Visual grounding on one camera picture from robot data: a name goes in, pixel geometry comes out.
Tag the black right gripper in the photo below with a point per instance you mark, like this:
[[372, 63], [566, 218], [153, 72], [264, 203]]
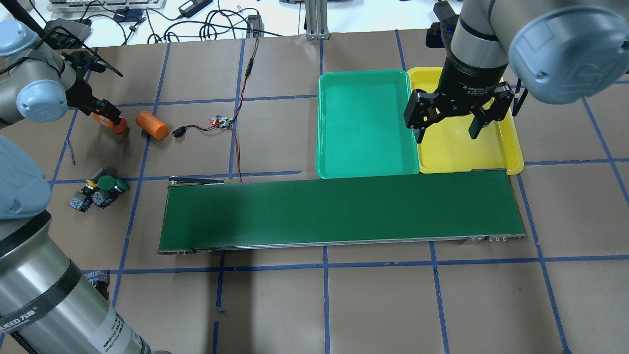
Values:
[[467, 79]]

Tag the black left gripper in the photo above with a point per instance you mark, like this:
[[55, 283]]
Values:
[[80, 93]]

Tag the orange cylinder with 4680 text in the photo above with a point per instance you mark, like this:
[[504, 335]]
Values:
[[110, 125]]

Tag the plain orange cylinder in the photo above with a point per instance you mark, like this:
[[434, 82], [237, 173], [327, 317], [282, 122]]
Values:
[[152, 125]]

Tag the green push button switch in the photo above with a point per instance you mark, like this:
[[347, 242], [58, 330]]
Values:
[[106, 181], [106, 193]]

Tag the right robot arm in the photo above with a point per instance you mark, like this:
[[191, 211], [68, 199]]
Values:
[[500, 51]]

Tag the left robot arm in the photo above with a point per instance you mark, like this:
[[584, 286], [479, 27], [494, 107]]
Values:
[[47, 305]]

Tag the yellow plastic tray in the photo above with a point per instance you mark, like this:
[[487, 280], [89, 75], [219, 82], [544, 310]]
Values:
[[448, 148]]

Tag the green plastic tray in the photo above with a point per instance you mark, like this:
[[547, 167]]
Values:
[[360, 128]]

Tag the small motor controller board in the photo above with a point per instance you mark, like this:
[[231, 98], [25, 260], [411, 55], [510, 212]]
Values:
[[221, 122]]

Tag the green conveyor belt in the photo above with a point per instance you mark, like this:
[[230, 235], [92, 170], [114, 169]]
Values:
[[339, 211]]

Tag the black cable connector plug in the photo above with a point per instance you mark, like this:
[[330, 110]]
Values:
[[179, 132]]

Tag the aluminium frame post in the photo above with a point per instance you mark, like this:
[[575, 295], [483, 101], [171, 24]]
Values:
[[317, 20]]

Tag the lone yellow push button switch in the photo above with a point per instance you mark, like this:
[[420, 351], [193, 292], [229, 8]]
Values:
[[99, 279]]

